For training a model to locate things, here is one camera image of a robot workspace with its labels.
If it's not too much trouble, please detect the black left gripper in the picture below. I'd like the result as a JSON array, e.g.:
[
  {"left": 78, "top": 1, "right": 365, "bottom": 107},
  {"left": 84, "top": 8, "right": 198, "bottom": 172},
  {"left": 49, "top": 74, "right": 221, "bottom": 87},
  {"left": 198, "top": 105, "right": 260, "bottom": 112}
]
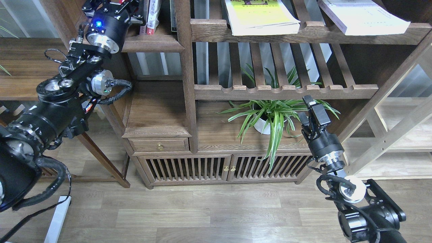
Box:
[{"left": 82, "top": 0, "right": 144, "bottom": 54}]

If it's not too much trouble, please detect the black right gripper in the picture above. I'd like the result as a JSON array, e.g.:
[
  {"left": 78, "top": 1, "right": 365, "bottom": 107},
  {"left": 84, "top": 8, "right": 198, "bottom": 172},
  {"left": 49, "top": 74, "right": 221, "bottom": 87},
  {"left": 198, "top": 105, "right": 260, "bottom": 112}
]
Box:
[{"left": 298, "top": 95, "right": 344, "bottom": 165}]

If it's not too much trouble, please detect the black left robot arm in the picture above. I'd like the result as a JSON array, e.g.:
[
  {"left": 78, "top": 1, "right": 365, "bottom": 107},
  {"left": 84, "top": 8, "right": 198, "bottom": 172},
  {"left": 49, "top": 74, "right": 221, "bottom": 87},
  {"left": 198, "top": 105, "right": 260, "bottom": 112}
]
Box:
[{"left": 1, "top": 0, "right": 144, "bottom": 211}]

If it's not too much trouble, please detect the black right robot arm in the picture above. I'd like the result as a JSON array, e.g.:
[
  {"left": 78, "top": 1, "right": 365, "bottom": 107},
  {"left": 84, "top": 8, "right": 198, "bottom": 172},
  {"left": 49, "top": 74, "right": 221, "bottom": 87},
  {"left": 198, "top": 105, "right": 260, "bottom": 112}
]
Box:
[{"left": 299, "top": 96, "right": 406, "bottom": 243}]

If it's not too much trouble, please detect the light wooden shelf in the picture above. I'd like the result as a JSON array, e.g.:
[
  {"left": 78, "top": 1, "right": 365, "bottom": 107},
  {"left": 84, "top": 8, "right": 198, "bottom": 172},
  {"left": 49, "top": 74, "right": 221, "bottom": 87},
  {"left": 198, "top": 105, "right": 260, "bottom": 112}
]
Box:
[{"left": 332, "top": 44, "right": 432, "bottom": 181}]

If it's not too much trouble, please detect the green spider plant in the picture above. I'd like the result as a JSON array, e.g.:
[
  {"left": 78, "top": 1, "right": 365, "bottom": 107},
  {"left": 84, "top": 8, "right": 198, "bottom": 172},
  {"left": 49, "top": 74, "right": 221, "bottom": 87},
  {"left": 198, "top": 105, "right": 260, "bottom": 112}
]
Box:
[{"left": 216, "top": 63, "right": 340, "bottom": 172}]

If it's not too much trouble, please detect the white plant pot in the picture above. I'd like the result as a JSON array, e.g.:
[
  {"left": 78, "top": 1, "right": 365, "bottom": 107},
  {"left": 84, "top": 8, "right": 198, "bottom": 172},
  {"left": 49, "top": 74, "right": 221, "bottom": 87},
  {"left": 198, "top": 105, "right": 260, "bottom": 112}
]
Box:
[{"left": 252, "top": 100, "right": 288, "bottom": 137}]

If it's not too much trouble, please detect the red white upright book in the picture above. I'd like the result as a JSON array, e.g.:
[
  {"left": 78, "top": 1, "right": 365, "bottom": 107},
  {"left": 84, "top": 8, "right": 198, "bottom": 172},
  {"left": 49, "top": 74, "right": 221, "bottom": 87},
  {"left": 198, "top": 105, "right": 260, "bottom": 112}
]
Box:
[{"left": 139, "top": 0, "right": 162, "bottom": 34}]

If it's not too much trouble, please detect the dark upright book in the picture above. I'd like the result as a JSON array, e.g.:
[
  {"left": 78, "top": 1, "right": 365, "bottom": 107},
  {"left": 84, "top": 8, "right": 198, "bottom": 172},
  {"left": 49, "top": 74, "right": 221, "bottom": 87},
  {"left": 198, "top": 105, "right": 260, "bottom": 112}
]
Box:
[{"left": 169, "top": 0, "right": 177, "bottom": 33}]

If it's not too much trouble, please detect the dark wooden side table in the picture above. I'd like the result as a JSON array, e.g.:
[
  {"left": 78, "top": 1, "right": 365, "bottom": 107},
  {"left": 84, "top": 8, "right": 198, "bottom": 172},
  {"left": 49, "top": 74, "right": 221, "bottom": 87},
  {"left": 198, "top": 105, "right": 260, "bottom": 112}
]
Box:
[{"left": 0, "top": 37, "right": 132, "bottom": 188}]

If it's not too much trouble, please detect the dark wooden bookshelf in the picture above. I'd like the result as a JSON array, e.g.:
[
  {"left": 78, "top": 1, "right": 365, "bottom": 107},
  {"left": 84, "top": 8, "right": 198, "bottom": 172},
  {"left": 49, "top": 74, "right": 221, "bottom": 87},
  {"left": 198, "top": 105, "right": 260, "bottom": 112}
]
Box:
[{"left": 37, "top": 0, "right": 432, "bottom": 187}]

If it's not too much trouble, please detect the yellow green book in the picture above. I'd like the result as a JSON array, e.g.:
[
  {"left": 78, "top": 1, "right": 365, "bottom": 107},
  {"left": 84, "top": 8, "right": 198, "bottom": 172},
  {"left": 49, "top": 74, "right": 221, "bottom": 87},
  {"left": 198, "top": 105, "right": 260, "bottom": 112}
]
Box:
[{"left": 224, "top": 0, "right": 300, "bottom": 36}]

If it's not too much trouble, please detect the white bar on floor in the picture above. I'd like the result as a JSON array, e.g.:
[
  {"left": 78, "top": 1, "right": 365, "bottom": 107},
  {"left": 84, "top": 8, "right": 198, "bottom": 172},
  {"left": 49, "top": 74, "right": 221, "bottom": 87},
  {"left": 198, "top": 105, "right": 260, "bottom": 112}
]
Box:
[{"left": 44, "top": 196, "right": 71, "bottom": 243}]

